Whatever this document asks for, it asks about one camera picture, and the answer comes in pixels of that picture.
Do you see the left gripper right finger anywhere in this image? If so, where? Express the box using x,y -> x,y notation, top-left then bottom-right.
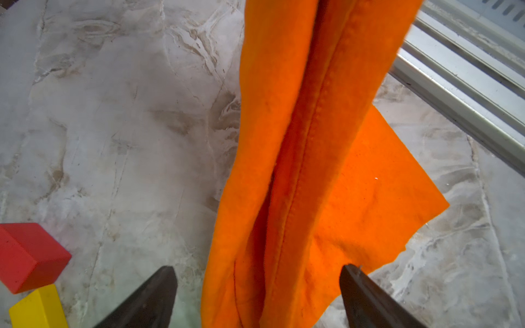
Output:
339,264 -> 425,328

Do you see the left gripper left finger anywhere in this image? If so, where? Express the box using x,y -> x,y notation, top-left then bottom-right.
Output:
97,266 -> 178,328

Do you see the orange t-shirt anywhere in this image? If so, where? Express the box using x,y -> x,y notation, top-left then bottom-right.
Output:
201,1 -> 448,327

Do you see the yellow block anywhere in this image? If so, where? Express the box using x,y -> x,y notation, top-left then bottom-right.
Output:
9,284 -> 68,328

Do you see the red block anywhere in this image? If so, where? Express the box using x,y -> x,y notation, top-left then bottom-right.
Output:
1,223 -> 72,295

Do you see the aluminium rail frame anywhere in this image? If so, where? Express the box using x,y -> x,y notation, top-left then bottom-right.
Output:
390,1 -> 524,174

